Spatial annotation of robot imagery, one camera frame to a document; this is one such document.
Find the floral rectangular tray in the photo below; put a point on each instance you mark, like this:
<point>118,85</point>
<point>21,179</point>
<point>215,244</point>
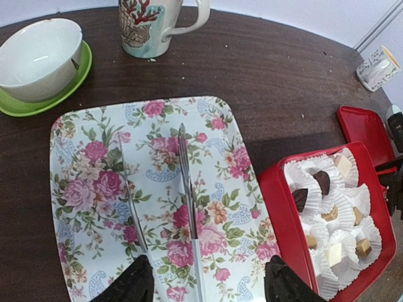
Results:
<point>94,228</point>

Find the white bowl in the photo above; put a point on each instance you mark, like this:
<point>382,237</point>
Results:
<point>41,60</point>

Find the tan square chocolate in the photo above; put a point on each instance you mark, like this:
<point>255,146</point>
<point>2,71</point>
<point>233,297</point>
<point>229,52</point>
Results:
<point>358,216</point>

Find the white mug orange inside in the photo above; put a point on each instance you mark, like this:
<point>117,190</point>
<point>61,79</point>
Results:
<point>379,68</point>

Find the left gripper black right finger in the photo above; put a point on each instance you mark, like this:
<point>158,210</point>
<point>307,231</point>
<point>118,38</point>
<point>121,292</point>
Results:
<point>282,284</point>

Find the dark heart chocolate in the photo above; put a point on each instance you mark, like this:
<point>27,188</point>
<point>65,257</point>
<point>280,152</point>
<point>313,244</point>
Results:
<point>323,181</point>

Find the red box base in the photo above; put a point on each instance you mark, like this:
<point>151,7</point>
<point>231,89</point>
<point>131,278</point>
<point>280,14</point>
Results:
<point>288,230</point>

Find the right aluminium frame post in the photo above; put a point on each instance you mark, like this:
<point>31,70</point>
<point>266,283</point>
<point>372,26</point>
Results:
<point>379,27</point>

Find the metal tongs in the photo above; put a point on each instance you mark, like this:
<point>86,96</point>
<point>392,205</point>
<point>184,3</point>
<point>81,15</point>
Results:
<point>182,178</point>

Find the white square chocolate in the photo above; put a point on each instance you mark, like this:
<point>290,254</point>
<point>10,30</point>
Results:
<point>334,254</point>
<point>343,164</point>

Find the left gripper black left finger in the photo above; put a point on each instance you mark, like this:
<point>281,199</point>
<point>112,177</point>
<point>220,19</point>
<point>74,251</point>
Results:
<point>135,283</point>

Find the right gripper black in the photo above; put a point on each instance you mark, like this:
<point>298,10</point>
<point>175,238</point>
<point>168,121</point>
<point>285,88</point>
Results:
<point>391,176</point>

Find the red box lid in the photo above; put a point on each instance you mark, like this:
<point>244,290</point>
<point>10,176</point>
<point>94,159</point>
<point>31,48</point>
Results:
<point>366,126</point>

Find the white paper liners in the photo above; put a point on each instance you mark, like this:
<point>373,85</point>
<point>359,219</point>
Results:
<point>345,193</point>

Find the green saucer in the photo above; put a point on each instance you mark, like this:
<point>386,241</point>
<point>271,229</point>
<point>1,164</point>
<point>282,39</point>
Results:
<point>16,108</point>

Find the floral cream mug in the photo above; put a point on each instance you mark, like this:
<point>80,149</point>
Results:
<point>147,27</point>

